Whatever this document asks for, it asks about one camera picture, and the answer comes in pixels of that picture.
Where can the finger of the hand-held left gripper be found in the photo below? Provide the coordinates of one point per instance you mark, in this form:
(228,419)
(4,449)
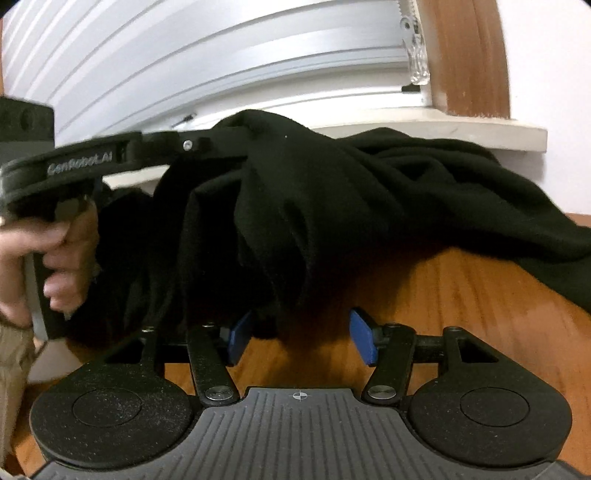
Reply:
(187,143)

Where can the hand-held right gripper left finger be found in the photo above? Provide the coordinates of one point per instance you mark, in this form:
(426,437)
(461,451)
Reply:
(240,337)

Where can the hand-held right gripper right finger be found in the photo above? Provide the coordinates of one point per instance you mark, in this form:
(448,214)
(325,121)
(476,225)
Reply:
(362,337)

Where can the black fleece garment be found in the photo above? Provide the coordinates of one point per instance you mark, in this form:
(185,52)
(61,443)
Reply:
(323,207)

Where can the person's left forearm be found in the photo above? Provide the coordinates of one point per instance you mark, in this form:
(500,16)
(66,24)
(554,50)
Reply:
(14,378)

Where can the person's left hand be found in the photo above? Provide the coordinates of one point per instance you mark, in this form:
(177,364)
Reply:
(78,258)

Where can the grey window blind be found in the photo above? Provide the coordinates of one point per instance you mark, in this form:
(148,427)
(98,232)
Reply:
(184,55)

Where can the beige window sill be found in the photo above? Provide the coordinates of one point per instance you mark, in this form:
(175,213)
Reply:
(461,129)

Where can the white window frame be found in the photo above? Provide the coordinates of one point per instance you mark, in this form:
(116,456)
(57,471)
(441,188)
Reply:
(346,104)

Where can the brown wooden window frame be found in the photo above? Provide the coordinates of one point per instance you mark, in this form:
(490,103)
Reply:
(466,55)

